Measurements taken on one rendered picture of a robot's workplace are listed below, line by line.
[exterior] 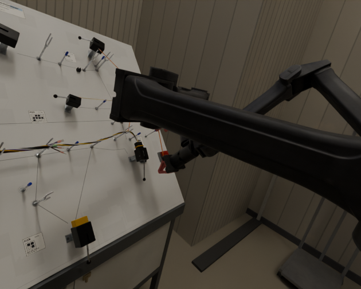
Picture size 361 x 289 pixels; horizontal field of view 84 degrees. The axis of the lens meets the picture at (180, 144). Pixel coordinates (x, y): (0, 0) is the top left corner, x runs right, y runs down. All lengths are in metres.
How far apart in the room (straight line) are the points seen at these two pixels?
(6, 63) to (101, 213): 0.63
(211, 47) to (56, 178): 1.57
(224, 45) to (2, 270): 1.80
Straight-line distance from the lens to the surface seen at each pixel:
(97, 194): 0.87
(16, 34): 0.95
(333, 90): 0.78
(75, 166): 0.86
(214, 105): 0.22
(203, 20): 2.10
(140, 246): 1.13
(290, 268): 2.45
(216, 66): 1.86
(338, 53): 2.79
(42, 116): 0.90
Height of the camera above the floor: 1.49
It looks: 16 degrees down
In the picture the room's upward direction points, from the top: 13 degrees clockwise
